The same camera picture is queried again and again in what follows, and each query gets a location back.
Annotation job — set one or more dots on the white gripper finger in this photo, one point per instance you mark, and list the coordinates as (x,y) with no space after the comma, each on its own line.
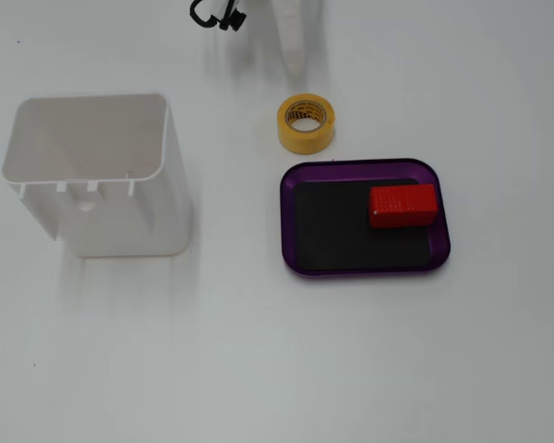
(221,7)
(292,32)

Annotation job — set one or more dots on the yellow masking tape roll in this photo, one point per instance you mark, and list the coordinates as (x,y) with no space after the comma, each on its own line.
(304,140)

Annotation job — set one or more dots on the purple metal tray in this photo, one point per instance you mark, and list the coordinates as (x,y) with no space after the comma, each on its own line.
(287,207)

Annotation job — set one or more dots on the red studded block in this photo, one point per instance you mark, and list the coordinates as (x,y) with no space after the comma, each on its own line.
(401,205)

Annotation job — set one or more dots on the white plastic rectangular container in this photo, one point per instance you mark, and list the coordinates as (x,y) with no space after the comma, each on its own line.
(120,221)

